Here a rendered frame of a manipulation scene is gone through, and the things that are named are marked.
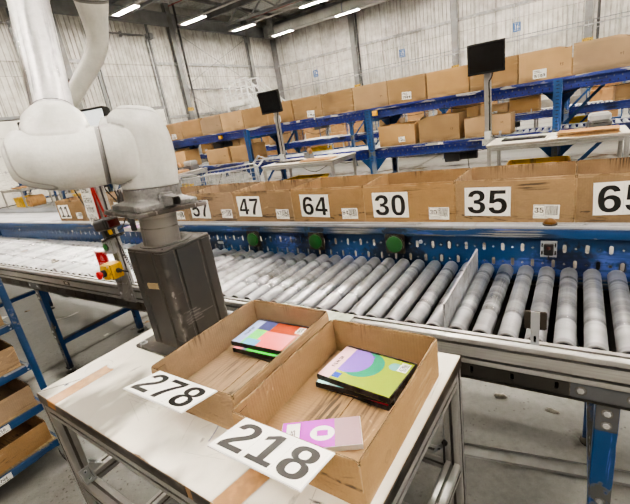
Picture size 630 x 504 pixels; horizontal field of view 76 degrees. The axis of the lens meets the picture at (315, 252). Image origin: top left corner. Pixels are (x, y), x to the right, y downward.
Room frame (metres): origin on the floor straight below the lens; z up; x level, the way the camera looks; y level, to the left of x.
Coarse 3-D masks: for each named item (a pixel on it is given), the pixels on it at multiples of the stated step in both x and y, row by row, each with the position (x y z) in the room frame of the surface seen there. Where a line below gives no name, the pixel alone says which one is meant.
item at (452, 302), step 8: (472, 256) 1.32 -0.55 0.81; (472, 264) 1.31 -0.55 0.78; (464, 272) 1.21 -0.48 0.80; (472, 272) 1.30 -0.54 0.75; (464, 280) 1.20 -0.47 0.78; (472, 280) 1.30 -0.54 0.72; (456, 288) 1.12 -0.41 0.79; (464, 288) 1.20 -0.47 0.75; (448, 296) 1.05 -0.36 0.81; (456, 296) 1.11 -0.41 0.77; (464, 296) 1.20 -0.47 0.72; (448, 304) 1.04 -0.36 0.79; (456, 304) 1.11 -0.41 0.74; (448, 312) 1.03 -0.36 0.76; (448, 320) 1.03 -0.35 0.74
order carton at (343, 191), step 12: (312, 180) 2.12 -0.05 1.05; (324, 180) 2.17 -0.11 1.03; (336, 180) 2.13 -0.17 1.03; (348, 180) 2.09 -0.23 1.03; (360, 180) 2.05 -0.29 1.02; (300, 192) 1.91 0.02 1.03; (312, 192) 1.87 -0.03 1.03; (324, 192) 1.84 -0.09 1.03; (336, 192) 1.80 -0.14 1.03; (348, 192) 1.77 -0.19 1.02; (360, 192) 1.73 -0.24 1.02; (336, 204) 1.80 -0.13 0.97; (348, 204) 1.77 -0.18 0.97; (360, 204) 1.74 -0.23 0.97; (300, 216) 1.93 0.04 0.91; (336, 216) 1.81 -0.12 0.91; (360, 216) 1.74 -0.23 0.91
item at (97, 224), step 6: (108, 216) 1.75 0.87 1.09; (96, 222) 1.72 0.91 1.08; (102, 222) 1.69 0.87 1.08; (108, 222) 1.69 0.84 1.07; (114, 222) 1.71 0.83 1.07; (96, 228) 1.73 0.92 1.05; (102, 228) 1.70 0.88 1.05; (108, 228) 1.68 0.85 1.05; (102, 234) 1.74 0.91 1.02; (108, 234) 1.73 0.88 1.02; (102, 240) 1.74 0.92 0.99; (108, 240) 1.74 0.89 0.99
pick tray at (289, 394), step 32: (320, 352) 0.89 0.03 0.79; (384, 352) 0.86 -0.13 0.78; (416, 352) 0.81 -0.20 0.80; (288, 384) 0.78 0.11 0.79; (416, 384) 0.67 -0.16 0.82; (256, 416) 0.69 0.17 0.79; (288, 416) 0.71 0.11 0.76; (320, 416) 0.70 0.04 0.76; (352, 416) 0.68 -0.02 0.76; (384, 416) 0.67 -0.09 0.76; (416, 416) 0.66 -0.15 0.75; (384, 448) 0.54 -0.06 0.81; (320, 480) 0.53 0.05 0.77; (352, 480) 0.49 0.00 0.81
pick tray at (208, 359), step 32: (224, 320) 1.05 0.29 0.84; (256, 320) 1.15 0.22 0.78; (288, 320) 1.08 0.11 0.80; (320, 320) 0.96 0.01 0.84; (192, 352) 0.95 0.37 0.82; (224, 352) 1.02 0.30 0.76; (288, 352) 0.84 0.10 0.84; (224, 384) 0.86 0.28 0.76; (256, 384) 0.74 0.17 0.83; (224, 416) 0.71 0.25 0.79
